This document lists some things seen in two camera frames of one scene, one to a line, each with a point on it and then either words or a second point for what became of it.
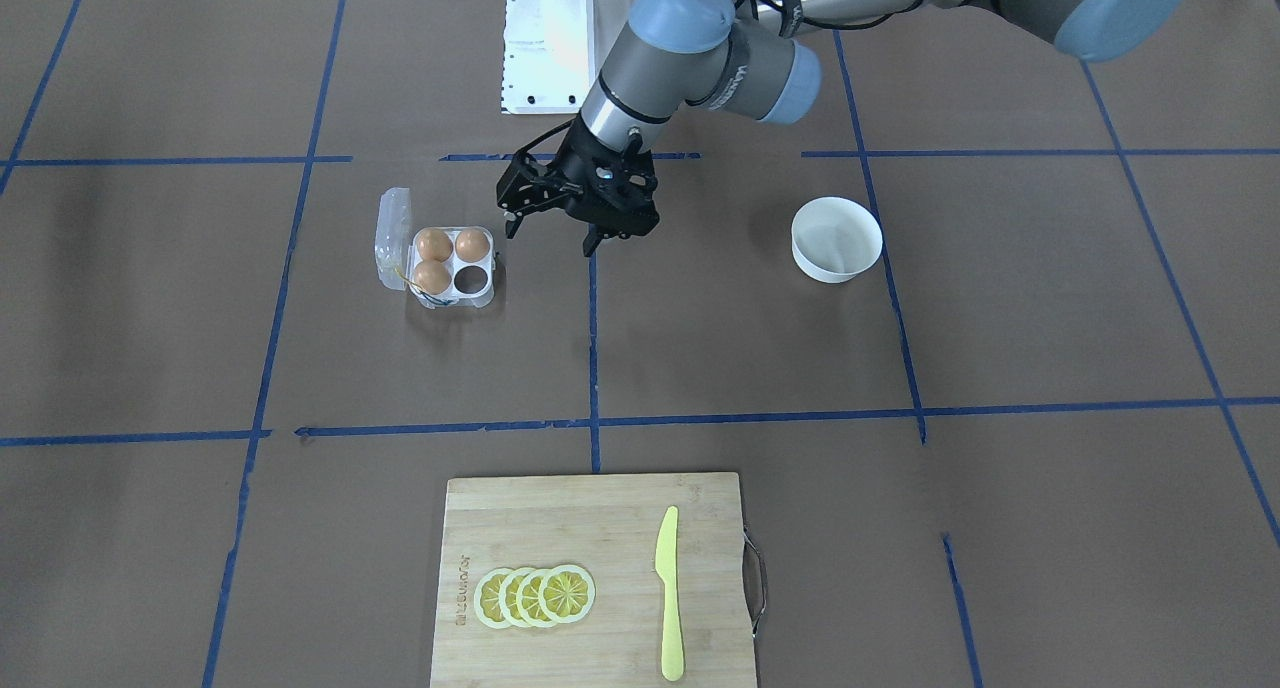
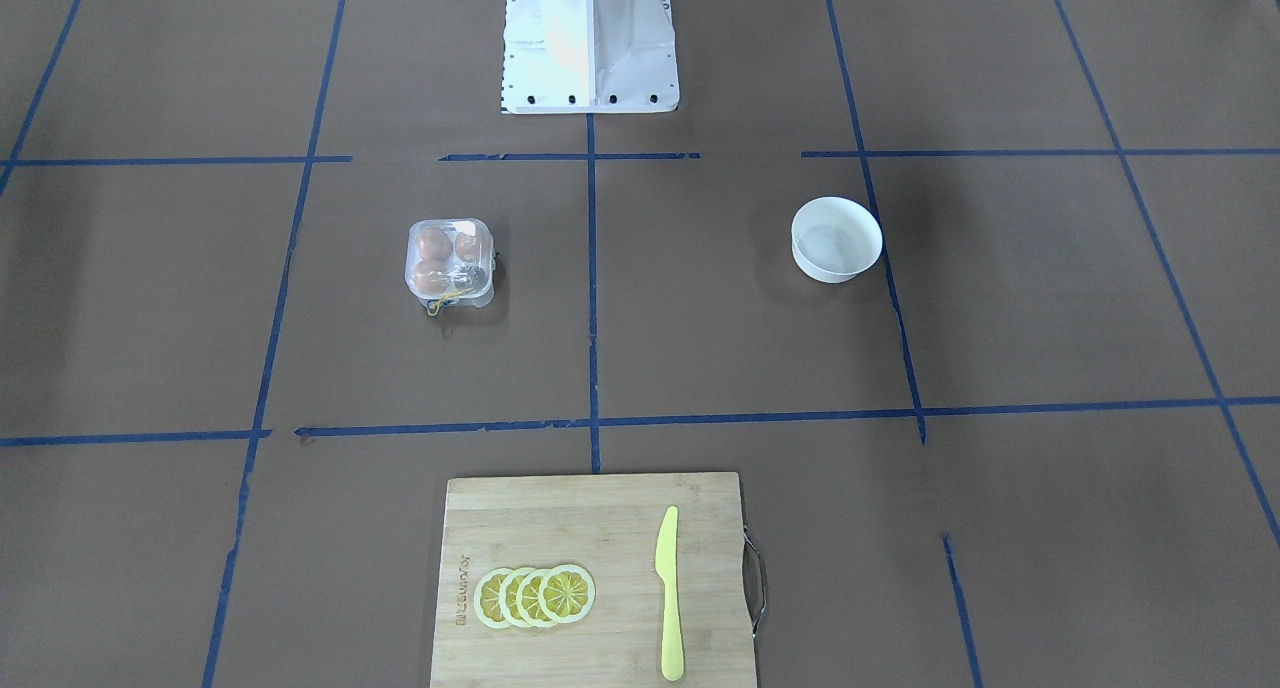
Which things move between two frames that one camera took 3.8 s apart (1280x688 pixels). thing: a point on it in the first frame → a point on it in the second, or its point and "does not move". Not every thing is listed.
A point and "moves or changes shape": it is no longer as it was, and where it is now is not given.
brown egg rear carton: x=433 y=244 does not move
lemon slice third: x=527 y=596 does not move
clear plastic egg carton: x=439 y=265 moves or changes shape
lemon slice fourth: x=566 y=593 does not move
